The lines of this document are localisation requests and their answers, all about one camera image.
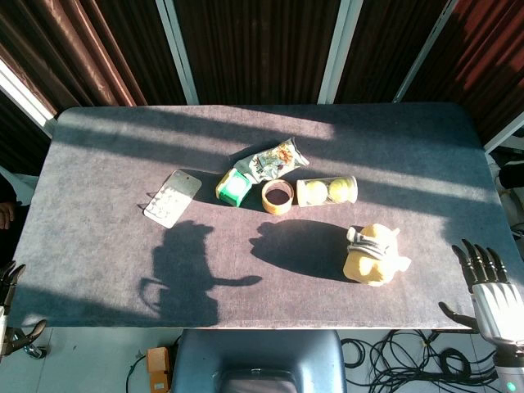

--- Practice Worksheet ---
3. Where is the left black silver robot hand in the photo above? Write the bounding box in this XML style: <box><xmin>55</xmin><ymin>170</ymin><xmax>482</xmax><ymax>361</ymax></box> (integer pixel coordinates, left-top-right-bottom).
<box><xmin>0</xmin><ymin>261</ymin><xmax>48</xmax><ymax>357</ymax></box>

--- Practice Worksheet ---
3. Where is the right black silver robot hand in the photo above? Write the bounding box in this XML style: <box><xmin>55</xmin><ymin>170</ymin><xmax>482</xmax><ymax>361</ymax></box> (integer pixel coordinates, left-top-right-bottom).
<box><xmin>438</xmin><ymin>239</ymin><xmax>524</xmax><ymax>350</ymax></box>

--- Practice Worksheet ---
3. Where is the yellow plush toy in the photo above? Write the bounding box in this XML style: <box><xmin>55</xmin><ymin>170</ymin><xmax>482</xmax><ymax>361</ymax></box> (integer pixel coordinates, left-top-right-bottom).
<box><xmin>342</xmin><ymin>223</ymin><xmax>412</xmax><ymax>287</ymax></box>

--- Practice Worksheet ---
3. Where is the bystander in dark clothes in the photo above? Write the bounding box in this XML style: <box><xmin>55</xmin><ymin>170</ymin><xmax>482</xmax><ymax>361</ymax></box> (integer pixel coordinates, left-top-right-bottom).
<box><xmin>0</xmin><ymin>165</ymin><xmax>30</xmax><ymax>251</ymax></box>

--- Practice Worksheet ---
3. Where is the orange box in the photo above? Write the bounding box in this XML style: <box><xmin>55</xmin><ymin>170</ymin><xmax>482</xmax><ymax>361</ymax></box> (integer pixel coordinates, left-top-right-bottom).
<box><xmin>146</xmin><ymin>346</ymin><xmax>171</xmax><ymax>393</ymax></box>

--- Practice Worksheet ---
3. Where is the silver blister pack card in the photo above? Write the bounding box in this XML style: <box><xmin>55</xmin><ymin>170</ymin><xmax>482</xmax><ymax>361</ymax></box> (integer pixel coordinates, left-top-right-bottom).
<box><xmin>142</xmin><ymin>169</ymin><xmax>203</xmax><ymax>229</ymax></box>

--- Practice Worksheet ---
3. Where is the yellow tennis ball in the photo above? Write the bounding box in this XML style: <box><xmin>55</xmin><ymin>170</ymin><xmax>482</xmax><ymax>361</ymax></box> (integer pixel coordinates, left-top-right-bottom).
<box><xmin>328</xmin><ymin>178</ymin><xmax>354</xmax><ymax>204</ymax></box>
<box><xmin>305</xmin><ymin>181</ymin><xmax>329</xmax><ymax>206</ymax></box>

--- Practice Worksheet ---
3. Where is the clear plastic ball tube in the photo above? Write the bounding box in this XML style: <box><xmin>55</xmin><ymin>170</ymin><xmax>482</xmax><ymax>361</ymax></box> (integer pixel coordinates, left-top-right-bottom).
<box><xmin>296</xmin><ymin>174</ymin><xmax>359</xmax><ymax>208</ymax></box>

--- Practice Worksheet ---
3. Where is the blue grey tablecloth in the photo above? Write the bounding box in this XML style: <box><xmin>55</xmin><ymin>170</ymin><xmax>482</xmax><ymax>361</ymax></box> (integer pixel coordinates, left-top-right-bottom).
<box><xmin>6</xmin><ymin>104</ymin><xmax>517</xmax><ymax>331</ymax></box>

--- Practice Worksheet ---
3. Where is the yellow tape roll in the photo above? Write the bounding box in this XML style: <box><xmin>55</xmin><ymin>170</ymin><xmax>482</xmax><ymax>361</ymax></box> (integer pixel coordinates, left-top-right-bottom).
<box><xmin>261</xmin><ymin>178</ymin><xmax>295</xmax><ymax>215</ymax></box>

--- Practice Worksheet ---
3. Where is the dark brown curtain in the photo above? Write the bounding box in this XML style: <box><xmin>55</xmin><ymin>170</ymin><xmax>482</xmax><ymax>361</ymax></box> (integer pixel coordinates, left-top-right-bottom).
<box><xmin>334</xmin><ymin>0</ymin><xmax>451</xmax><ymax>104</ymax></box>
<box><xmin>403</xmin><ymin>0</ymin><xmax>524</xmax><ymax>142</ymax></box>
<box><xmin>0</xmin><ymin>0</ymin><xmax>187</xmax><ymax>114</ymax></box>
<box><xmin>174</xmin><ymin>0</ymin><xmax>341</xmax><ymax>106</ymax></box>

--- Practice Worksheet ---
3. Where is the green cube box white lid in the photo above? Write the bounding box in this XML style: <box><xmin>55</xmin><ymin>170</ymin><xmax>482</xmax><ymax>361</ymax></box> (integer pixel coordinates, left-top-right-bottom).
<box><xmin>215</xmin><ymin>167</ymin><xmax>253</xmax><ymax>209</ymax></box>

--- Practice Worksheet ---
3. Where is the blue grey robot torso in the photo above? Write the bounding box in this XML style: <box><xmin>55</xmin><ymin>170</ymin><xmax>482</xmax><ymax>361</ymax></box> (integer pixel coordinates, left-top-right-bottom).
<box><xmin>171</xmin><ymin>329</ymin><xmax>348</xmax><ymax>393</ymax></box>

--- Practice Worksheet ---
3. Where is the crumpled snack bag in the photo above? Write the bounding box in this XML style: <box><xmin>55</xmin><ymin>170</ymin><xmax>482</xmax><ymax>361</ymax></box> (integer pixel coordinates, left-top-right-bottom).
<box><xmin>233</xmin><ymin>138</ymin><xmax>310</xmax><ymax>184</ymax></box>

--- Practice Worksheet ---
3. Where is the black cable tangle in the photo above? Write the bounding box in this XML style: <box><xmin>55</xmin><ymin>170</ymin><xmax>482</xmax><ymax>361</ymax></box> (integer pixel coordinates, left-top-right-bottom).
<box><xmin>340</xmin><ymin>326</ymin><xmax>503</xmax><ymax>393</ymax></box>

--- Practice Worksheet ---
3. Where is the white frame post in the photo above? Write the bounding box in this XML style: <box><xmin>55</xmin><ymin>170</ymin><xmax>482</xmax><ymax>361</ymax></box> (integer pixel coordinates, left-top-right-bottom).
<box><xmin>0</xmin><ymin>59</ymin><xmax>57</xmax><ymax>138</ymax></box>
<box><xmin>484</xmin><ymin>118</ymin><xmax>524</xmax><ymax>155</ymax></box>
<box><xmin>155</xmin><ymin>0</ymin><xmax>200</xmax><ymax>106</ymax></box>
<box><xmin>318</xmin><ymin>0</ymin><xmax>364</xmax><ymax>105</ymax></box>
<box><xmin>392</xmin><ymin>0</ymin><xmax>459</xmax><ymax>103</ymax></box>

